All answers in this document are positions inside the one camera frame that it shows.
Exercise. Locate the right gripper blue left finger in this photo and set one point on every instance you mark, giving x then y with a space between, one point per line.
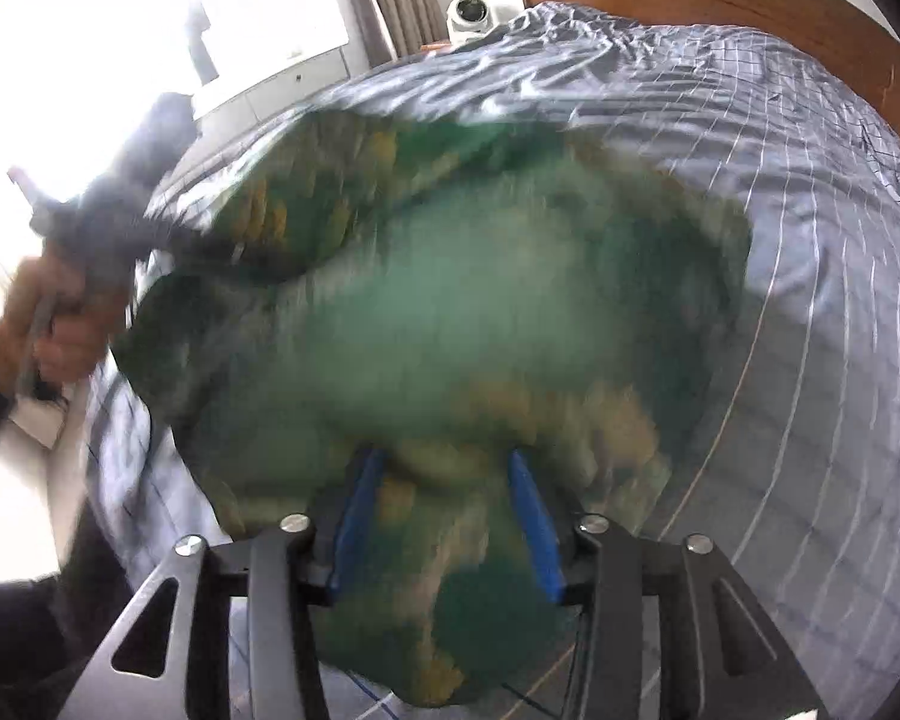
302 563

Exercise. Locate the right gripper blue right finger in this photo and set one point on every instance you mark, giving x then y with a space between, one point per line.
584 560

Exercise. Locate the green landscape print jacket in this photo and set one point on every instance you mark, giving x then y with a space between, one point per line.
457 291

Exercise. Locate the person's left hand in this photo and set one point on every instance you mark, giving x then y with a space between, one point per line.
55 326

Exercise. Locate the white window cabinet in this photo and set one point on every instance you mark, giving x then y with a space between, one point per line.
279 91

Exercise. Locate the white round fan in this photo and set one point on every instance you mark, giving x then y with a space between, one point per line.
468 21

